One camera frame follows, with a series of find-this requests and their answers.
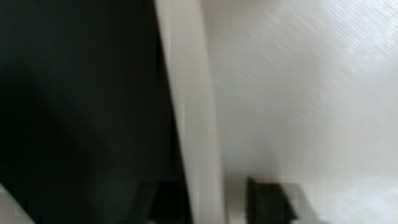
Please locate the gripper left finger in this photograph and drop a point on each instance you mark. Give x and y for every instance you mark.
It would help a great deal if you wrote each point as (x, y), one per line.
(161, 204)

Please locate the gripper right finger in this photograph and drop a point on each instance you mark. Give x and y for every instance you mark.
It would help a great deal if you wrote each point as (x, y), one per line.
(268, 209)

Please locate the white square table top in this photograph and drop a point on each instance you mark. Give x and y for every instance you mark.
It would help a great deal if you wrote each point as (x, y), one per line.
(282, 67)

